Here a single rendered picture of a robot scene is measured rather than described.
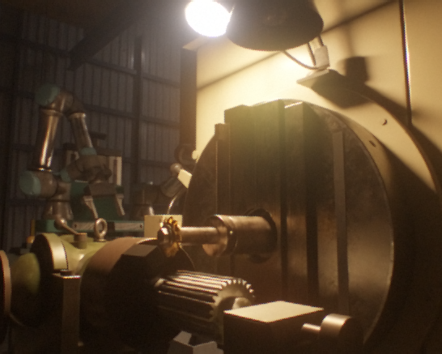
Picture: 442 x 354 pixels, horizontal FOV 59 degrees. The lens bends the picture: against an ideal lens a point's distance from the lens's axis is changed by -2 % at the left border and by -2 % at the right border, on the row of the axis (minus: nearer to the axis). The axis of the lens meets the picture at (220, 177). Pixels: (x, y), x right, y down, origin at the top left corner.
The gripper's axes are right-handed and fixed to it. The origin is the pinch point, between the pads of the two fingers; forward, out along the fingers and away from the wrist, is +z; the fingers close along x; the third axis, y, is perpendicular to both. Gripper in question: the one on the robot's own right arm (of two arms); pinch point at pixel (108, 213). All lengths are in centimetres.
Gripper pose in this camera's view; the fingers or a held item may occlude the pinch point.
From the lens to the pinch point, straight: 176.3
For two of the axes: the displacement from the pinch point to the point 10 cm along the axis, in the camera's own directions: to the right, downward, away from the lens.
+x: -6.2, 0.3, -7.9
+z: 3.9, 8.8, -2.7
